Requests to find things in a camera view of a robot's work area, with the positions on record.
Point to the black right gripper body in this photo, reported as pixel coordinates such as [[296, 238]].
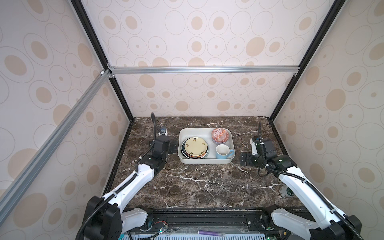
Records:
[[252, 160]]

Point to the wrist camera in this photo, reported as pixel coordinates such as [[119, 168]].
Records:
[[264, 150], [161, 144]]

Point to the purple bowl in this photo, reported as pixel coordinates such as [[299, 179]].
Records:
[[220, 135]]

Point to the black vertical frame post right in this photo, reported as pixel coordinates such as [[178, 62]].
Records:
[[313, 47]]

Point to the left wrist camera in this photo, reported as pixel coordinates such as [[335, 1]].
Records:
[[161, 144]]

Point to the blue mug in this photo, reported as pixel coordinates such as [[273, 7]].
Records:
[[224, 152]]

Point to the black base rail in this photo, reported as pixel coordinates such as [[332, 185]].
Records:
[[183, 224]]

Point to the cream yellow plate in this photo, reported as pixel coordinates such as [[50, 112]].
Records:
[[195, 146]]

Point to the black vertical frame post left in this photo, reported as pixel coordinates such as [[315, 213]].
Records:
[[92, 36]]

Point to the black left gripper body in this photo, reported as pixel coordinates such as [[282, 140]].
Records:
[[171, 147]]

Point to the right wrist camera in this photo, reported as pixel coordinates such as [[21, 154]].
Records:
[[264, 150]]

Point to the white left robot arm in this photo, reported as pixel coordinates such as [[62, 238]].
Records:
[[104, 217]]

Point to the green can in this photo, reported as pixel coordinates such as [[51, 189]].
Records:
[[286, 192]]

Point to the silver diagonal rail left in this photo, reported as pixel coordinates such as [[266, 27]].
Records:
[[24, 180]]

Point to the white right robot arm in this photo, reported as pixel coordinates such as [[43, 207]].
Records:
[[329, 222]]

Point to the black vertical frame post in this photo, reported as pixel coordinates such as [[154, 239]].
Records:
[[313, 47], [92, 36]]

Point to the black plate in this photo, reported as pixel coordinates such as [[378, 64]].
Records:
[[183, 150]]

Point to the white plastic bin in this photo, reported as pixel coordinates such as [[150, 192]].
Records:
[[205, 134]]

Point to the purple pen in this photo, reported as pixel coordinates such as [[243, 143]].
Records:
[[210, 233]]

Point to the silver horizontal rail back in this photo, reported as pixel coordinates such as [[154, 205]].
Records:
[[199, 70]]

